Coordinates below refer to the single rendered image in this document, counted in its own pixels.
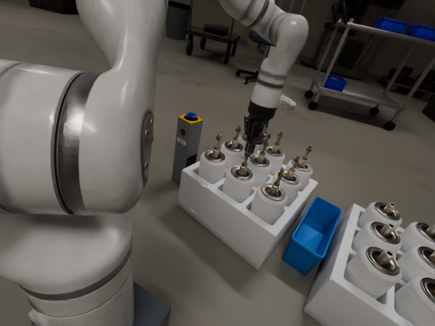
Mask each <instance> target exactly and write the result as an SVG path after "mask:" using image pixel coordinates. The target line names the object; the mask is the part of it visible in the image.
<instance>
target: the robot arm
mask: <svg viewBox="0 0 435 326"><path fill-rule="evenodd" d="M168 1H169V0H76V7H77V9H78V13H79V15H80V19H81V21H82V23H83V25H84V27H85V29H86V31H87V33H88V34H89V36H90V37H91V39H92V40H93V42H94V43H95V45H96V46H97V47H98V49H99V50H100V52H101V53H102V54H103V56H104V58H105V59H106V60H107V62H108V64H109V66H110V67H111V69H110V70H109V71H107V72H103V73H91V72H85V71H76V70H72V69H64V68H59V67H51V66H46V65H38V64H33V63H25V62H20V61H12V60H4V59H0V277H2V278H4V279H7V280H9V281H12V282H14V283H17V284H18V285H19V286H20V287H21V289H22V291H23V293H24V295H25V296H26V298H27V300H28V302H29V303H30V306H31V307H32V309H33V310H32V311H30V313H29V314H28V316H29V318H30V324H33V325H34V326H133V325H134V319H135V314H134V290H133V234H132V226H131V221H130V218H129V215H128V214H127V212H129V211H130V210H131V209H133V208H134V206H135V205H136V204H137V203H138V201H139V199H140V197H141V195H142V192H143V189H144V187H145V184H146V183H147V181H148V171H149V166H150V159H151V145H152V142H153V119H154V108H155V89H156V79H157V64H158V59H159V52H160V48H161V43H162V37H163V34H164V28H165V24H166V18H167V13H168ZM218 1H219V3H220V5H221V6H222V7H223V9H224V10H225V12H226V13H227V14H229V15H230V16H231V17H233V18H234V19H236V20H237V21H239V22H240V23H242V24H243V25H245V26H246V27H248V28H250V29H252V30H254V31H255V32H256V33H257V34H259V35H260V36H261V37H262V38H263V39H265V40H266V41H268V42H269V43H270V44H272V45H274V46H275V48H274V51H273V53H272V55H271V57H270V58H265V59H264V60H263V62H262V65H261V67H260V71H259V74H258V78H257V81H256V84H255V86H254V89H253V92H252V96H251V100H250V103H249V107H248V112H249V113H250V115H249V116H245V117H244V126H245V135H247V142H246V144H245V149H244V151H245V152H246V154H248V155H251V154H253V153H254V149H255V147H256V145H262V144H263V143H264V142H265V141H267V140H268V139H270V137H271V135H270V134H267V128H268V123H269V120H270V119H272V118H273V117H274V115H275V112H276V109H277V107H278V105H279V106H281V107H283V108H286V109H288V110H292V111H293V110H294V109H295V107H296V102H294V101H292V100H291V99H290V98H288V97H287V96H285V95H284V94H282V90H283V87H284V83H285V81H286V78H287V75H288V72H289V70H290V68H291V67H292V66H293V64H294V62H295V61H296V59H297V57H298V55H299V54H300V53H301V51H302V49H303V48H304V45H305V44H306V41H307V36H308V32H309V26H308V22H307V20H306V18H305V17H304V16H301V15H298V14H290V13H287V12H284V11H283V10H281V9H280V8H278V7H277V6H276V5H275V2H274V0H218Z"/></svg>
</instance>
